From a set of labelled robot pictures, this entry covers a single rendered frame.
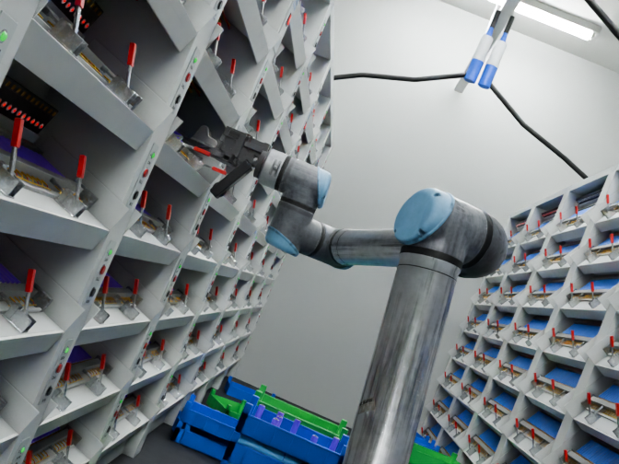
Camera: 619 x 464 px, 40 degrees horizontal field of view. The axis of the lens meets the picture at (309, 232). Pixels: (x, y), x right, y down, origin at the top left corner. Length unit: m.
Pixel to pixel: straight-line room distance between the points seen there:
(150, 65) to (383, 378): 0.68
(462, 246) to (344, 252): 0.52
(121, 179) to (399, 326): 0.55
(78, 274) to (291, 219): 0.67
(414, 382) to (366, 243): 0.52
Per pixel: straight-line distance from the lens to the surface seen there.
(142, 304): 2.21
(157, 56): 1.55
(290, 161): 2.05
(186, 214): 2.20
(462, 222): 1.56
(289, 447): 2.32
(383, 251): 1.89
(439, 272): 1.53
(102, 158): 1.53
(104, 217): 1.51
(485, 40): 4.35
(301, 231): 2.04
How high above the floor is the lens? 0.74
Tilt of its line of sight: 3 degrees up
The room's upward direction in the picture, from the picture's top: 23 degrees clockwise
